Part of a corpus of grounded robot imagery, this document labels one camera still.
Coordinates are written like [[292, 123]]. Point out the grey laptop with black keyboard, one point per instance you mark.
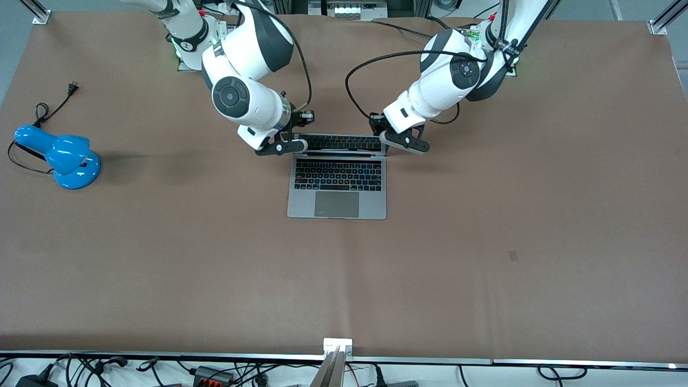
[[337, 204]]

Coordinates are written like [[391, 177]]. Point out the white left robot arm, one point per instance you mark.
[[446, 64]]

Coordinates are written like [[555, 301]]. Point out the grey power strip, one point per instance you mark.
[[346, 9]]

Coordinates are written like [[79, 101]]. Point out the blue desk lamp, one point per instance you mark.
[[67, 153]]

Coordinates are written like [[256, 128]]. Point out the black orange connector box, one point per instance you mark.
[[212, 374]]

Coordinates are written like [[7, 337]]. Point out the aluminium bar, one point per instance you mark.
[[330, 373]]

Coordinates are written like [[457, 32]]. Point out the small grey box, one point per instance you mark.
[[400, 384]]

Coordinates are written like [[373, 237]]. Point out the black power adapter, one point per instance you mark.
[[35, 381]]

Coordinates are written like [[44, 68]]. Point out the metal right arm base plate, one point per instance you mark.
[[185, 65]]

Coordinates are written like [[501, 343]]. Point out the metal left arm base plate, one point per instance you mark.
[[511, 70]]

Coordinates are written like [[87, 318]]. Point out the small metal bracket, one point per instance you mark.
[[337, 342]]

